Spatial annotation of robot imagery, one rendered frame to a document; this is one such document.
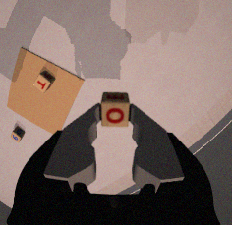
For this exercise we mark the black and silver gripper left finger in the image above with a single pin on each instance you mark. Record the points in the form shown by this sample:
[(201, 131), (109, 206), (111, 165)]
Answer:
[(66, 158)]

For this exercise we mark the tan flat mat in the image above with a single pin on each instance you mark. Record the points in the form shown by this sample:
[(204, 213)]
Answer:
[(48, 110)]

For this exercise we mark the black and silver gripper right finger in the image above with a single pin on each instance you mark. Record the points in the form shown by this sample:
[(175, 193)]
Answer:
[(161, 159)]

